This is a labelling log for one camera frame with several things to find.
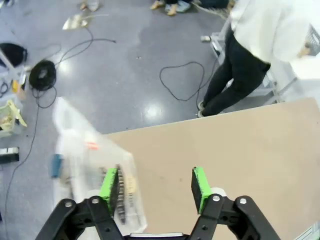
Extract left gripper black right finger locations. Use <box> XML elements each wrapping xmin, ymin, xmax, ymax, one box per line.
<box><xmin>189</xmin><ymin>166</ymin><xmax>282</xmax><ymax>240</ymax></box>

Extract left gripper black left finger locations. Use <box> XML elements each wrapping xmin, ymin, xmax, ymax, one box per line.
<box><xmin>34</xmin><ymin>167</ymin><xmax>125</xmax><ymax>240</ymax></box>

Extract clear shopping bag navy handles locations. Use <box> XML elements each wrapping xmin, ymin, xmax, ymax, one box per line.
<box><xmin>51</xmin><ymin>96</ymin><xmax>148</xmax><ymax>234</ymax></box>

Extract dark grey plastic basket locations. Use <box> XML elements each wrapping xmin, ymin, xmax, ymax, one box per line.
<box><xmin>305</xmin><ymin>22</ymin><xmax>320</xmax><ymax>55</ymax></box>

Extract person's right hand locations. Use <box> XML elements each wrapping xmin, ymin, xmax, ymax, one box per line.
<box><xmin>296</xmin><ymin>42</ymin><xmax>313</xmax><ymax>59</ymax></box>

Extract black ridged item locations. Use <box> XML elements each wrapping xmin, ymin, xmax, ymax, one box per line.
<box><xmin>115</xmin><ymin>163</ymin><xmax>127</xmax><ymax>225</ymax></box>

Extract black and silver box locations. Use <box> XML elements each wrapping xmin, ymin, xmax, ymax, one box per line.
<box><xmin>0</xmin><ymin>147</ymin><xmax>20</xmax><ymax>164</ymax></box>

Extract pale yellow printed package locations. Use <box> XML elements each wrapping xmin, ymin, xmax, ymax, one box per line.
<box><xmin>0</xmin><ymin>99</ymin><xmax>28</xmax><ymax>132</ymax></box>

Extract person in white shirt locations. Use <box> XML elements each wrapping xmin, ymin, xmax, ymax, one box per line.
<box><xmin>197</xmin><ymin>0</ymin><xmax>320</xmax><ymax>118</ymax></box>

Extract clear bin with supplies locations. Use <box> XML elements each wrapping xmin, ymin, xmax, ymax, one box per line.
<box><xmin>0</xmin><ymin>66</ymin><xmax>28</xmax><ymax>139</ymax></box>

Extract black backpack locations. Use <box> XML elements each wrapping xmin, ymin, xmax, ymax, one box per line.
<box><xmin>0</xmin><ymin>42</ymin><xmax>28</xmax><ymax>68</ymax></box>

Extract black coiled cable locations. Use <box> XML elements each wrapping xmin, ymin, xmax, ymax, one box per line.
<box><xmin>28</xmin><ymin>59</ymin><xmax>57</xmax><ymax>91</ymax></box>

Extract black looped floor cable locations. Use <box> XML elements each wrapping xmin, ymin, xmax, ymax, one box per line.
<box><xmin>159</xmin><ymin>61</ymin><xmax>221</xmax><ymax>102</ymax></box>

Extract thin black floor cable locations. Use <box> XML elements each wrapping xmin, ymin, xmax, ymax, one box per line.
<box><xmin>53</xmin><ymin>26</ymin><xmax>117</xmax><ymax>67</ymax></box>

